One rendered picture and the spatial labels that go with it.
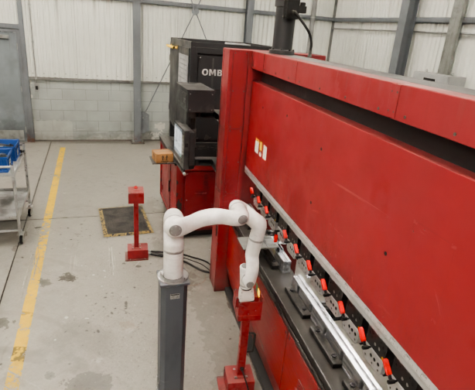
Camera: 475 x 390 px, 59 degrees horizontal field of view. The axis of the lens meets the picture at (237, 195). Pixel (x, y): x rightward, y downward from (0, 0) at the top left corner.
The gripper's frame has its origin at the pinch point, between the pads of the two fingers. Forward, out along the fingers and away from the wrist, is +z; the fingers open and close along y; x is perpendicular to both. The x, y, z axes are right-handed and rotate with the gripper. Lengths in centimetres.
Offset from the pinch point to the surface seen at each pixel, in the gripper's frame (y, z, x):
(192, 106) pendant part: 21, -109, -138
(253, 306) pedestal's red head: -3.7, -3.5, 4.8
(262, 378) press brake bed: -13, 71, -6
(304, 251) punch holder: -33, -46, 14
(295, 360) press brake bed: -20.2, 7.9, 45.0
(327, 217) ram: -38, -77, 34
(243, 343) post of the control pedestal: 1.9, 32.9, -2.4
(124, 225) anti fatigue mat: 107, 63, -276
